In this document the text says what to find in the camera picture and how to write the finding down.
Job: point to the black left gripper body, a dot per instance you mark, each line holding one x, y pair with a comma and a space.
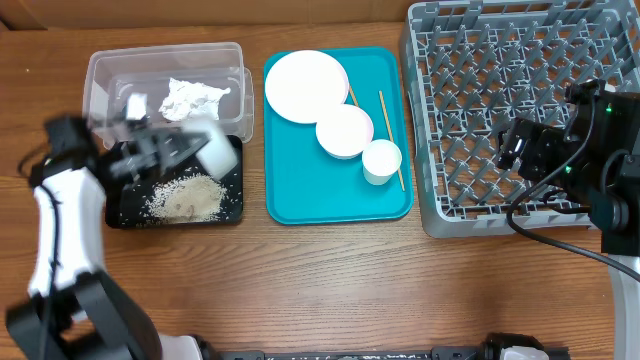
143, 158

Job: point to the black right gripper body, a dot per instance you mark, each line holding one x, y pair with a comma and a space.
545, 146

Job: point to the pile of rice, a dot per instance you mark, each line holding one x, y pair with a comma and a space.
187, 199

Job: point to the white napkin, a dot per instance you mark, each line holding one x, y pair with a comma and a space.
187, 100

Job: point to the grey white bowl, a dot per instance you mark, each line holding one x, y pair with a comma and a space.
217, 156

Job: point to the white paper cup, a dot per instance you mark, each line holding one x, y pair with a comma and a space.
381, 159

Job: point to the small pink bowl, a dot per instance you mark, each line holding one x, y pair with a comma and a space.
344, 131

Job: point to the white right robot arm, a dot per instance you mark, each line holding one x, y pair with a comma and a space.
594, 161

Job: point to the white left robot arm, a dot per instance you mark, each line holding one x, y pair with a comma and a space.
75, 309

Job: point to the black food waste tray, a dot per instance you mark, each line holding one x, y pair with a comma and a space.
175, 200

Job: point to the clear plastic waste bin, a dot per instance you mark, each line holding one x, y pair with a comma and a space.
113, 75

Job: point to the grey dishwasher rack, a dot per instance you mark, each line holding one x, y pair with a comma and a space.
473, 67

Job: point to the teal plastic tray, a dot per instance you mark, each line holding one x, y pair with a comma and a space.
306, 185

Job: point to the right wooden chopstick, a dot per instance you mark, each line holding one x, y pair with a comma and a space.
391, 137

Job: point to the wooden chopstick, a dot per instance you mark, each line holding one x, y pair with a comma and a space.
391, 137
353, 97

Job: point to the large pink plate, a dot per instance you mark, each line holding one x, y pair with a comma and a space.
302, 83

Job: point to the left wooden chopstick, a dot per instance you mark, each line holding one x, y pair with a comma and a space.
353, 97

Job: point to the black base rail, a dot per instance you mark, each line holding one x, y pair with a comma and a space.
496, 346

